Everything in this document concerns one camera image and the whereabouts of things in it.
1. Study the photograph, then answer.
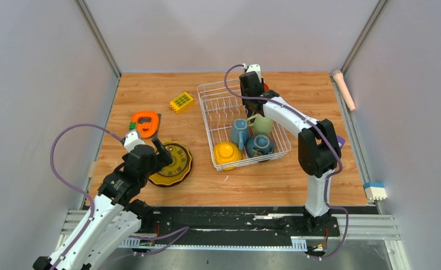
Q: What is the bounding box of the olive patterned plate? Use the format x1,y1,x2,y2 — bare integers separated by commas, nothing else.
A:
158,143,189,177

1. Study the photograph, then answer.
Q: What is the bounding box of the yellow dotted plate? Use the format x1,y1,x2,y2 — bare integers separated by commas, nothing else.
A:
149,141,193,187

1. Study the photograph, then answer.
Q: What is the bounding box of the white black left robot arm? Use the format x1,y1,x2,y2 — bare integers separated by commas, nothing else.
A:
33,134,173,269

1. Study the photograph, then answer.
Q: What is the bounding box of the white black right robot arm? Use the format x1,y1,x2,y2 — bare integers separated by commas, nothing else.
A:
239,71,341,235

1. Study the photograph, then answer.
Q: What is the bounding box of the light green mug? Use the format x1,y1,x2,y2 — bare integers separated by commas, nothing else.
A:
246,114,273,136

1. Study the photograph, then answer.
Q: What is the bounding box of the blue dotted mug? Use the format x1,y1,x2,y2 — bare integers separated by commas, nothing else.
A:
230,119,249,151

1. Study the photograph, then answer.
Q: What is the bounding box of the yellow ribbed bowl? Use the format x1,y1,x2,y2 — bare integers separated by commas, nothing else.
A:
213,142,242,171

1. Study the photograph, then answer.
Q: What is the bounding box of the yellow toy block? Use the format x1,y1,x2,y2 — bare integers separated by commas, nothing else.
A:
169,92,195,114

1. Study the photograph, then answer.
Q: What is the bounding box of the dark blue floral bowl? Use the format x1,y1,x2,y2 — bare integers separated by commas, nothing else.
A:
245,134,275,158

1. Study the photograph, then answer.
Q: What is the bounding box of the white blue toy block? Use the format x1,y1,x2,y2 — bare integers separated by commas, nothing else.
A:
363,182,388,201

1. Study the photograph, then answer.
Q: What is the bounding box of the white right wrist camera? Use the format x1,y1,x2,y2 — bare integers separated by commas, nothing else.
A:
242,63,262,82

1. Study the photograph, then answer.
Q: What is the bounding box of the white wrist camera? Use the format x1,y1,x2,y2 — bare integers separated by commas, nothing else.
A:
122,129,145,152
242,63,262,82

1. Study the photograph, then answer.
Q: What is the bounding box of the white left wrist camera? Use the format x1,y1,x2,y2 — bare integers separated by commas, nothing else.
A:
122,129,145,152

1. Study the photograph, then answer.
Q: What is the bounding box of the orange handle toy on pad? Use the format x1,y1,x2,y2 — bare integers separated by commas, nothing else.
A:
128,110,161,138

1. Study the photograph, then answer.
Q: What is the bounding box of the white wire dish rack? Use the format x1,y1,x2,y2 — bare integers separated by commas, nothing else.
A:
197,81,291,171

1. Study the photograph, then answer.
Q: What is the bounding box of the pink cylinder handle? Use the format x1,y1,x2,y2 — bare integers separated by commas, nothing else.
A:
332,70,356,111

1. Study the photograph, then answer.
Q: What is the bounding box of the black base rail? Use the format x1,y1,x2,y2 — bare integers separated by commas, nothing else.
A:
58,206,402,251

